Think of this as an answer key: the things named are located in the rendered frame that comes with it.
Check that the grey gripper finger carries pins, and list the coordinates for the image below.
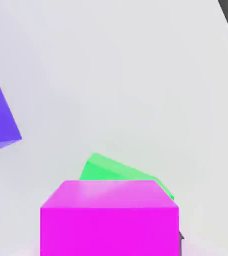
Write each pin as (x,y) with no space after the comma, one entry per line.
(181,243)

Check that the small magenta cube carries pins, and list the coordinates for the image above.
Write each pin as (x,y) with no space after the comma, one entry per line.
(109,228)

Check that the small green cube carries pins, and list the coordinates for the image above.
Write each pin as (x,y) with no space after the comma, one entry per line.
(113,171)

